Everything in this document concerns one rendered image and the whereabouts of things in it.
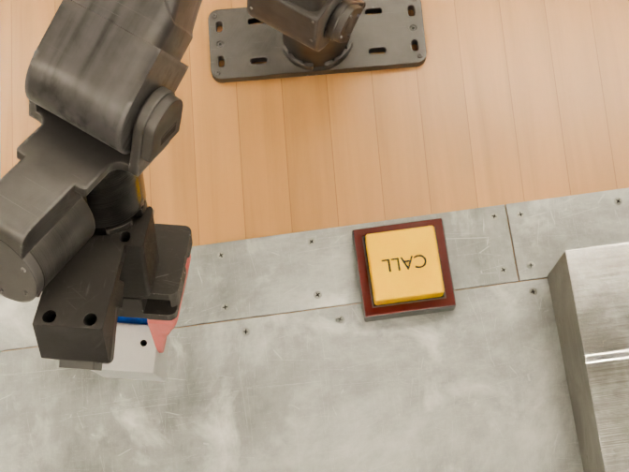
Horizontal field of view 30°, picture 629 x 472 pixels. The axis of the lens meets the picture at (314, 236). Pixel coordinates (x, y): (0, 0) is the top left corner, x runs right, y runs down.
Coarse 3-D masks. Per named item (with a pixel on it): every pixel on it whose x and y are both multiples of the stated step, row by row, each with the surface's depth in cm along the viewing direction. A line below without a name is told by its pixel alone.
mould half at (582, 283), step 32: (576, 256) 95; (608, 256) 94; (576, 288) 94; (608, 288) 94; (576, 320) 94; (608, 320) 93; (576, 352) 96; (608, 352) 92; (576, 384) 97; (608, 384) 92; (576, 416) 99; (608, 416) 92; (608, 448) 91
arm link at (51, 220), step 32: (160, 96) 67; (64, 128) 71; (160, 128) 68; (32, 160) 69; (64, 160) 69; (96, 160) 70; (128, 160) 70; (0, 192) 67; (32, 192) 68; (64, 192) 68; (0, 224) 66; (32, 224) 66; (64, 224) 70; (0, 256) 68; (32, 256) 68; (64, 256) 70; (0, 288) 71; (32, 288) 69
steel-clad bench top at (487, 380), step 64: (192, 256) 105; (256, 256) 105; (320, 256) 104; (448, 256) 104; (512, 256) 104; (0, 320) 104; (192, 320) 103; (256, 320) 103; (320, 320) 103; (384, 320) 103; (448, 320) 103; (512, 320) 102; (0, 384) 102; (64, 384) 102; (128, 384) 102; (192, 384) 102; (256, 384) 102; (320, 384) 102; (384, 384) 101; (448, 384) 101; (512, 384) 101; (0, 448) 101; (64, 448) 101; (128, 448) 101; (192, 448) 101; (256, 448) 100; (320, 448) 100; (384, 448) 100; (448, 448) 100; (512, 448) 100; (576, 448) 99
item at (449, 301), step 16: (400, 224) 103; (416, 224) 103; (432, 224) 103; (448, 272) 102; (368, 288) 101; (448, 288) 101; (368, 304) 101; (400, 304) 101; (416, 304) 101; (432, 304) 101; (448, 304) 101
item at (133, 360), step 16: (128, 320) 89; (144, 320) 89; (128, 336) 87; (144, 336) 87; (128, 352) 87; (144, 352) 87; (112, 368) 87; (128, 368) 87; (144, 368) 86; (160, 368) 89
